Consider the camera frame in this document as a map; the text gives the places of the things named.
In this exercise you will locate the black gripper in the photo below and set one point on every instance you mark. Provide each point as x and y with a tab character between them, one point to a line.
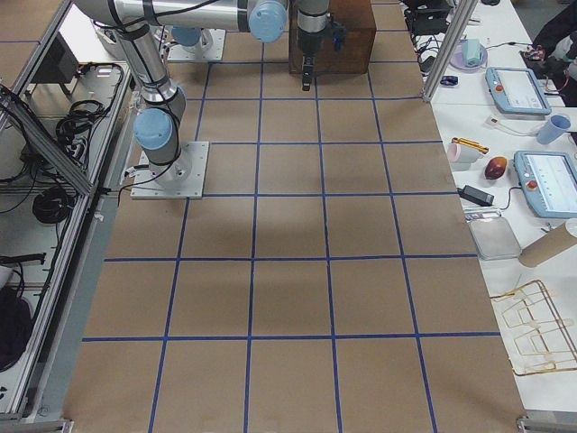
309	43

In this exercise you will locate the dark wooden drawer box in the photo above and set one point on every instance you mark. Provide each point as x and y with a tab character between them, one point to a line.
353	58

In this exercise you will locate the purple plate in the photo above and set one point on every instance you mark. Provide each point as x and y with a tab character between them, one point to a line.
456	60

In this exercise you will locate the teal box on plate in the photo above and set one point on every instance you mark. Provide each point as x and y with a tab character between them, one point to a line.
471	53

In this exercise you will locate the gold metal tool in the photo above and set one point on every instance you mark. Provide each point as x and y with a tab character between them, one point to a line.
472	144

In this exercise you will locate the black power adapter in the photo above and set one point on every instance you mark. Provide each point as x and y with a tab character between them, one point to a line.
475	196

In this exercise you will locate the far blue teach pendant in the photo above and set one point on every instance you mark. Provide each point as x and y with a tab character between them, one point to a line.
516	91

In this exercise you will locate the blue teach pendant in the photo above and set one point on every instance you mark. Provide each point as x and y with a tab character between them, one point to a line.
516	91
548	180

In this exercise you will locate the red mango fruit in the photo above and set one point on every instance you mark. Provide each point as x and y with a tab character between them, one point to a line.
496	168

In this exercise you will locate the light blue plastic cup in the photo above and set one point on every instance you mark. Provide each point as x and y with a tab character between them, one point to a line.
553	128

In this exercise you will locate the grey metal tray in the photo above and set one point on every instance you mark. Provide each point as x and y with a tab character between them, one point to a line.
494	239

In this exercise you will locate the near blue teach pendant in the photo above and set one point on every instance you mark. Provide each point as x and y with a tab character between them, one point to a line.
548	180

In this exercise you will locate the cardboard tube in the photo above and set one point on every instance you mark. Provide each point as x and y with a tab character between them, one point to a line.
549	245

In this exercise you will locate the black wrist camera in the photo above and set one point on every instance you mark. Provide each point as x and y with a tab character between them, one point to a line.
338	34

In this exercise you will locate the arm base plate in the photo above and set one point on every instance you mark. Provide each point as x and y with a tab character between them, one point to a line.
184	179
180	54

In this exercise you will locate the aluminium frame post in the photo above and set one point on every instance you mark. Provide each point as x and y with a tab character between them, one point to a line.
456	28

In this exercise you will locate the gold wire rack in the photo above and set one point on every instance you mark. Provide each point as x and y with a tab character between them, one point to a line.
537	337

